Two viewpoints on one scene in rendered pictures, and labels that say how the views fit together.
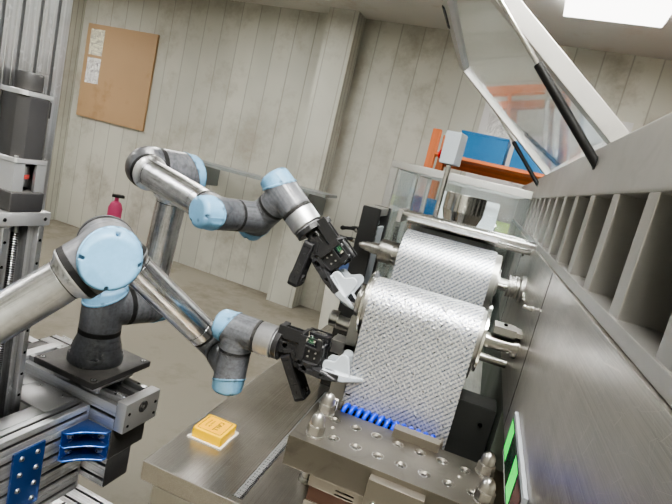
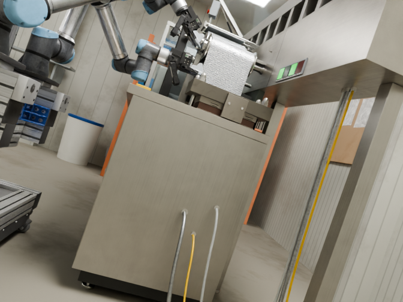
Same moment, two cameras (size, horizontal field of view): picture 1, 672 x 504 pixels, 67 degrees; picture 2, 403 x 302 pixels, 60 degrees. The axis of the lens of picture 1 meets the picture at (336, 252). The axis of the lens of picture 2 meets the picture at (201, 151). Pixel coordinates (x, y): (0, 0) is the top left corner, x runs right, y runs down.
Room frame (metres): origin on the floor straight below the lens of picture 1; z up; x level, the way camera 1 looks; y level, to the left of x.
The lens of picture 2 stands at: (-0.57, 0.61, 0.73)
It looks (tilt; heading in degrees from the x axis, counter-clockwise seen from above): 0 degrees down; 332
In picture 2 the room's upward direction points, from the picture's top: 20 degrees clockwise
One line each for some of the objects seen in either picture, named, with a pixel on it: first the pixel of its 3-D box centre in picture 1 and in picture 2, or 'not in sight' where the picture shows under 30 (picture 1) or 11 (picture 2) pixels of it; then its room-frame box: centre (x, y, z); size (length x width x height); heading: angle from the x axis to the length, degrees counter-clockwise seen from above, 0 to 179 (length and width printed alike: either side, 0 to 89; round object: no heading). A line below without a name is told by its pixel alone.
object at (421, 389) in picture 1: (402, 386); (222, 79); (1.02, -0.20, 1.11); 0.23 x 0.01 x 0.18; 75
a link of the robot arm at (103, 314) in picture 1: (106, 305); (43, 41); (1.40, 0.61, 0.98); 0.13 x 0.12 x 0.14; 141
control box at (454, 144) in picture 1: (451, 148); (213, 9); (1.64, -0.28, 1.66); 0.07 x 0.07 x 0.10; 62
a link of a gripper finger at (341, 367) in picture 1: (343, 367); (199, 69); (1.04, -0.07, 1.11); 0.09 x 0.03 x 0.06; 73
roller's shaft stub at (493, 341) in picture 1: (500, 343); (256, 68); (1.03, -0.38, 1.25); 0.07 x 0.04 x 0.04; 75
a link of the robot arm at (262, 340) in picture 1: (269, 339); (163, 56); (1.11, 0.10, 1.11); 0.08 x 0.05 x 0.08; 165
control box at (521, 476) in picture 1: (513, 470); (290, 71); (0.65, -0.31, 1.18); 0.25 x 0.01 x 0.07; 165
